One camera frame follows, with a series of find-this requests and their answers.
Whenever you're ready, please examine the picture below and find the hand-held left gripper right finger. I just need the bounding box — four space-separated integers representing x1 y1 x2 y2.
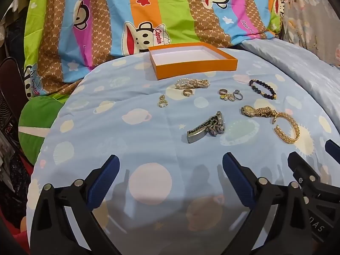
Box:
220 152 319 255

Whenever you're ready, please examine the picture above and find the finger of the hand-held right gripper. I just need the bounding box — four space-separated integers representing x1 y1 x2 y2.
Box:
288 151 324 192
325 139 340 163

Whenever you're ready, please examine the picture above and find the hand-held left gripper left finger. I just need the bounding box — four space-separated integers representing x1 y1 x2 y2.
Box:
29 154 123 255

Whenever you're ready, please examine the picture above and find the gold chain bangle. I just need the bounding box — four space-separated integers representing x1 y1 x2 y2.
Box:
275 112 301 145

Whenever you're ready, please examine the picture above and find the silver wristwatch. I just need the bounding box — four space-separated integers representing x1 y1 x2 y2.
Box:
186 110 226 144

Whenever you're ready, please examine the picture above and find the gold wristwatch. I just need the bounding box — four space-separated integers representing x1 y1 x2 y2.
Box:
240 105 278 124

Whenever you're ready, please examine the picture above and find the gold charm ring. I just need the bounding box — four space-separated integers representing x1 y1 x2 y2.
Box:
218 88 232 102

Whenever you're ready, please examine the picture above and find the black bead bracelet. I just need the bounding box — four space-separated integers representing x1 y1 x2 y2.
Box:
249 79 277 100

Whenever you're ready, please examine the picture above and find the pearl bracelet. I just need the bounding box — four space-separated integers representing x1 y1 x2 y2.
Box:
174 78 211 90

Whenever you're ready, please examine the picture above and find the orange cardboard box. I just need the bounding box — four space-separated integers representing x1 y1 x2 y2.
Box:
148 42 238 81

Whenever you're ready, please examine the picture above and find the light blue patterned quilt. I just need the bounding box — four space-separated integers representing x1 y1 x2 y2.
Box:
27 38 340 255

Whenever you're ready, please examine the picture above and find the green pillow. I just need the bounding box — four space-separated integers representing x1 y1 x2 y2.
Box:
18 95 67 166

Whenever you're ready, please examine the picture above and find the dark patterned cloth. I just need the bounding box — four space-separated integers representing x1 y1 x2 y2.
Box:
0 127 35 230

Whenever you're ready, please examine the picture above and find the black chair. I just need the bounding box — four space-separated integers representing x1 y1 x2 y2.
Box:
0 57 27 129

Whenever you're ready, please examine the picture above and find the grey floral cloth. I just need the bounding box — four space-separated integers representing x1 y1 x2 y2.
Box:
281 0 340 67

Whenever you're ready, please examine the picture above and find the striped cartoon monkey blanket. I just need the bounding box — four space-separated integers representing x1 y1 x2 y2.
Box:
23 0 283 102

